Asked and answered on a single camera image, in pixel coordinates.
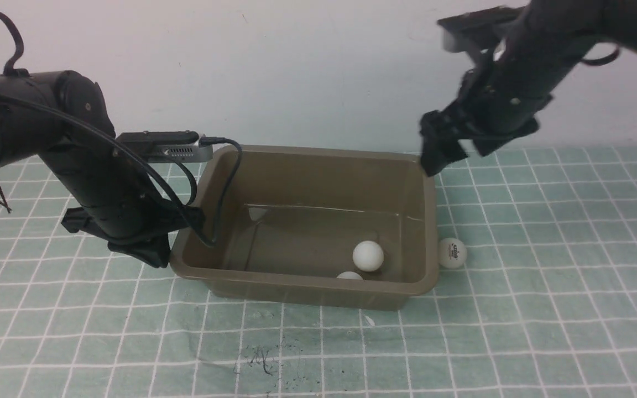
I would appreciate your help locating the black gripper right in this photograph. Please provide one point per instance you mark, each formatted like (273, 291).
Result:
(490, 121)

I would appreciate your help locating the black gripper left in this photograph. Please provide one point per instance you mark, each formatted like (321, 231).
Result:
(139, 228)

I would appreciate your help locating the white ping-pong ball with logo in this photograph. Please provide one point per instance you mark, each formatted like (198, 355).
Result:
(452, 253)

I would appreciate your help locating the plain white ping-pong ball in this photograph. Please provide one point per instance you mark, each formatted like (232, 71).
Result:
(350, 275)
(368, 256)

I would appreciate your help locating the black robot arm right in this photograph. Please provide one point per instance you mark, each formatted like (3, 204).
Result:
(520, 55)

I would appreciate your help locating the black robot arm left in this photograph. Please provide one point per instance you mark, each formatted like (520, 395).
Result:
(61, 117)

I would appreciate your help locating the olive green plastic bin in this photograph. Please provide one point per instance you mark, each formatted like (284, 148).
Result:
(292, 217)

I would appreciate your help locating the green checkered table mat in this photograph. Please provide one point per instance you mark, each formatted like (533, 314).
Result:
(545, 306)

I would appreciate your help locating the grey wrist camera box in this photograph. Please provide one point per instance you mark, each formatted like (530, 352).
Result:
(157, 147)

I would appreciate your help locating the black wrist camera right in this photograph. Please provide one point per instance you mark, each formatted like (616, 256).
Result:
(475, 31)

